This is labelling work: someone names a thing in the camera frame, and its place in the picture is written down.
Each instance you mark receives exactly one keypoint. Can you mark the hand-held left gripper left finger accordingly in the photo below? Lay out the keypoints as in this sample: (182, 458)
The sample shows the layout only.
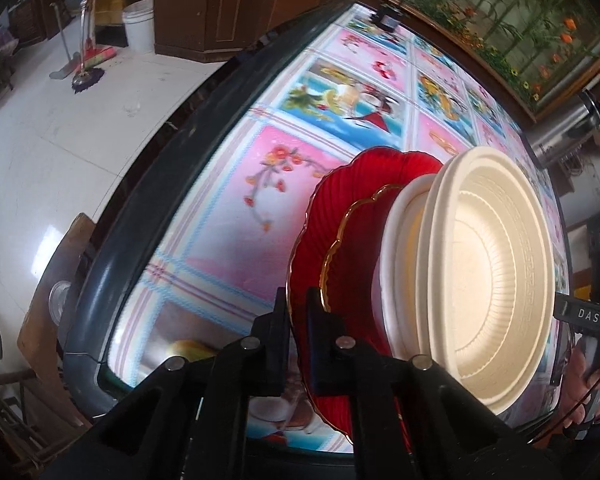
(275, 355)

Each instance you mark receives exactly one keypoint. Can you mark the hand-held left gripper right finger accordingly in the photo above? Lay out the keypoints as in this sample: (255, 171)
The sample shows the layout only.
(325, 355)

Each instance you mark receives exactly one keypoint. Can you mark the large white bowl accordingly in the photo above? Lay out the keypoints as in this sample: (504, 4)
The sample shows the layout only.
(384, 280)

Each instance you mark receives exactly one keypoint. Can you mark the gold-rimmed red glass plate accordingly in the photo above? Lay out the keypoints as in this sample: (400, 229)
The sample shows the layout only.
(360, 250)

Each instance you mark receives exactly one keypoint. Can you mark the large red glass plate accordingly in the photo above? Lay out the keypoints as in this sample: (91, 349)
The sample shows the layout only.
(340, 195)

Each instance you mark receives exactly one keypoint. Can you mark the person's right hand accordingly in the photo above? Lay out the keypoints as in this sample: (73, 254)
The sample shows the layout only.
(575, 395)

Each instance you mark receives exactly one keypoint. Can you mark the wooden corner shelf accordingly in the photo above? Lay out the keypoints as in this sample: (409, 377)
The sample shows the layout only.
(585, 160)

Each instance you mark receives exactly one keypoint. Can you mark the fruit print tablecloth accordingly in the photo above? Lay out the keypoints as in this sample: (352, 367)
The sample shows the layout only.
(290, 170)

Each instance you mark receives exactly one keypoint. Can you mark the stainless steel kettle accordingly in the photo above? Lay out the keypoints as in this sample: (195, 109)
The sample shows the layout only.
(562, 132)

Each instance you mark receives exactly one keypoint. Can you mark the wooden chair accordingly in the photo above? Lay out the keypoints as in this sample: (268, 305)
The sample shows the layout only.
(45, 320)

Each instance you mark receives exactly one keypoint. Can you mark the fish tank with flower backdrop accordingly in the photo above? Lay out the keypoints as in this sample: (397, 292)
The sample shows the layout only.
(505, 25)

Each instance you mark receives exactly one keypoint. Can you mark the colourful broom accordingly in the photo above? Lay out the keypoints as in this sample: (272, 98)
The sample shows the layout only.
(100, 56)

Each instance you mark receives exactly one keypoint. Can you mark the white plastic bucket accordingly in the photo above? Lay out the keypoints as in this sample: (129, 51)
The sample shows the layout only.
(139, 30)

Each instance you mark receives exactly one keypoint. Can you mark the long wooden cabinet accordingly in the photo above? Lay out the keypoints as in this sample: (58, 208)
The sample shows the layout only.
(230, 5)

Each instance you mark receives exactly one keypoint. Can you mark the wicker basket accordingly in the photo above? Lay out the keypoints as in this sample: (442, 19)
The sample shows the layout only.
(27, 20)

